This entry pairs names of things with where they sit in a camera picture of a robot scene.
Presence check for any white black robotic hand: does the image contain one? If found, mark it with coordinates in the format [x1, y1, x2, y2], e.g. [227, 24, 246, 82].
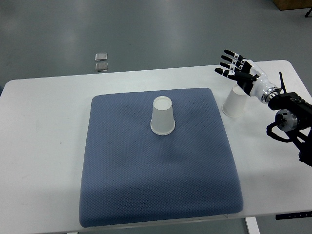
[214, 50, 280, 104]

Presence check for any white paper cup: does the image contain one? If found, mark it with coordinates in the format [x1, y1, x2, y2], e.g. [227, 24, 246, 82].
[222, 85, 247, 118]
[150, 96, 175, 136]

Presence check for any brown cardboard box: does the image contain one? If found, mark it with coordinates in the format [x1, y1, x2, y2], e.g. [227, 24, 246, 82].
[273, 0, 312, 11]

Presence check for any black tripod leg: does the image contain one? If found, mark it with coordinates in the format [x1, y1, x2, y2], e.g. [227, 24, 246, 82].
[305, 8, 312, 18]

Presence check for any upper metal floor plate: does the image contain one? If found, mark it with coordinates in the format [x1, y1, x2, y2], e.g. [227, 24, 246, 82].
[95, 52, 108, 61]

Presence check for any metal floor plate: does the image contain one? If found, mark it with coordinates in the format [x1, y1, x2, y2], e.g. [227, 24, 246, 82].
[95, 52, 108, 61]
[95, 62, 108, 72]

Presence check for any lower metal floor plate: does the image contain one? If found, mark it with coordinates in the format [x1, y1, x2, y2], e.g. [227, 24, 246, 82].
[95, 62, 108, 72]

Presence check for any black desk control panel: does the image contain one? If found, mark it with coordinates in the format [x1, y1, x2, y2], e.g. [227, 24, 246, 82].
[275, 211, 312, 220]

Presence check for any white table leg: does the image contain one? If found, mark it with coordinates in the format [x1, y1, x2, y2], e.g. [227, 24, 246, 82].
[245, 217, 260, 234]

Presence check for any blue textured cushion mat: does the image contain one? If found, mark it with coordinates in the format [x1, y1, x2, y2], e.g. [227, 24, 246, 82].
[79, 88, 243, 228]

